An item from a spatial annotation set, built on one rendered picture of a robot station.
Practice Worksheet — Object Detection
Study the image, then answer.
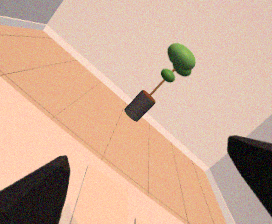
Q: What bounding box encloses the beige flat rectangular slab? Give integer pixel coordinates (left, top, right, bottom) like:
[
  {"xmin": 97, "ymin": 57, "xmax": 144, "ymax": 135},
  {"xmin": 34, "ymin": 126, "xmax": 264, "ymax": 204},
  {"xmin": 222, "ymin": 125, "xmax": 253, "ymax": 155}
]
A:
[{"xmin": 69, "ymin": 164, "xmax": 128, "ymax": 224}]

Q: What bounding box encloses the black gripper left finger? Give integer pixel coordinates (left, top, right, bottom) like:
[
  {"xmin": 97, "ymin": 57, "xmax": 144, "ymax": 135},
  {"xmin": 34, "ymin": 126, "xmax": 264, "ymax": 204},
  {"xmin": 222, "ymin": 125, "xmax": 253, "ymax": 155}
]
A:
[{"xmin": 0, "ymin": 155, "xmax": 71, "ymax": 224}]

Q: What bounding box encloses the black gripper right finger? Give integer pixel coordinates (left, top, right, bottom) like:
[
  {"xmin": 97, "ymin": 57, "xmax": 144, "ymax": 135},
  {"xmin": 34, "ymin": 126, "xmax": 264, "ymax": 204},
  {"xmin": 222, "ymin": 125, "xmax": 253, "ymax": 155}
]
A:
[{"xmin": 227, "ymin": 135, "xmax": 272, "ymax": 217}]

